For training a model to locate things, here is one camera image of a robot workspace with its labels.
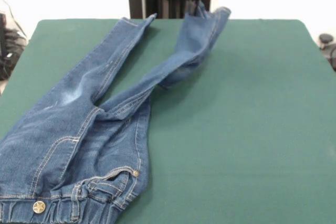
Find blue denim jeans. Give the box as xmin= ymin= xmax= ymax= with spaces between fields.
xmin=0 ymin=6 xmax=233 ymax=224

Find grey wheeled base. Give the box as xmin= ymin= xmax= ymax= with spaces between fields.
xmin=318 ymin=33 xmax=336 ymax=72

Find dark green table cloth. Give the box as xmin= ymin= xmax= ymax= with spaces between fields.
xmin=0 ymin=18 xmax=336 ymax=224

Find black equipment stand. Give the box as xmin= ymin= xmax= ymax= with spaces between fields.
xmin=0 ymin=13 xmax=29 ymax=82

